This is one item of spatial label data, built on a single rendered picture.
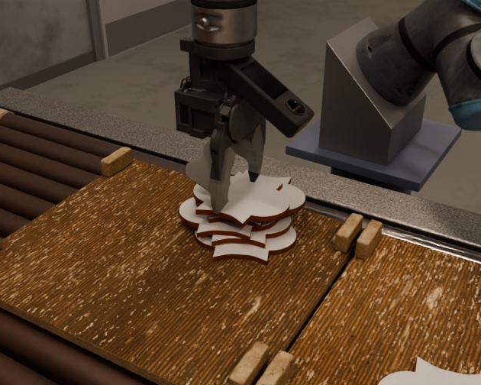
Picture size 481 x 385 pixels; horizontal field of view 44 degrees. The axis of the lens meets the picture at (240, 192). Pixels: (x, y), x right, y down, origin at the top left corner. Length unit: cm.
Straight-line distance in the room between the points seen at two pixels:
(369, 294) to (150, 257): 28
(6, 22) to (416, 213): 323
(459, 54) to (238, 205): 45
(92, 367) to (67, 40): 363
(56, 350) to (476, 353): 45
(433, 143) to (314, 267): 55
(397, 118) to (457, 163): 198
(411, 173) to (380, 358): 53
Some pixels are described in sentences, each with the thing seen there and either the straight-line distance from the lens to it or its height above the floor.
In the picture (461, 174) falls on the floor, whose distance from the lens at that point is 301.
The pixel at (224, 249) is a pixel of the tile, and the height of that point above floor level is 94.
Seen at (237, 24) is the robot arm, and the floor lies 122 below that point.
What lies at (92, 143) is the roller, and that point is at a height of 92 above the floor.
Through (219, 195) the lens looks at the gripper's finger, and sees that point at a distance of 74.
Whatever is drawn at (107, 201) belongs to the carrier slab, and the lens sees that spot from 90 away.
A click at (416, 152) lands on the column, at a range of 120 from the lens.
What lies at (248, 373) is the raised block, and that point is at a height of 96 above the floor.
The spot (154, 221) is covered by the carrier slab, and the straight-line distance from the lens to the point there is 84.
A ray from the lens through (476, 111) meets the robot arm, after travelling 98.
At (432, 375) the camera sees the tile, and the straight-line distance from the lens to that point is 65.
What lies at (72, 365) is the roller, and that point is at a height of 92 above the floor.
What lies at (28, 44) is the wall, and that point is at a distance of 399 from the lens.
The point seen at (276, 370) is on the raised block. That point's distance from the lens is 60.
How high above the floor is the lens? 141
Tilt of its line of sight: 32 degrees down
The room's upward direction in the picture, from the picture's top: straight up
